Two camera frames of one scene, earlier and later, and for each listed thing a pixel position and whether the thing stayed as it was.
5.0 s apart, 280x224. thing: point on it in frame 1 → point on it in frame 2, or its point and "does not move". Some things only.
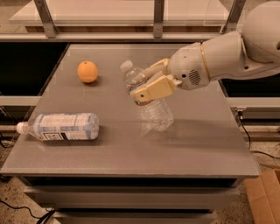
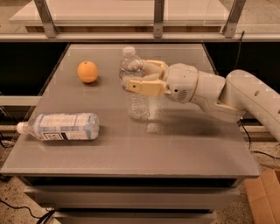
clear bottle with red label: [156, 115] → [131, 66]
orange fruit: [87, 72] does not move
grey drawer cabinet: [134, 199] does not move
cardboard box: [263, 194] does not move
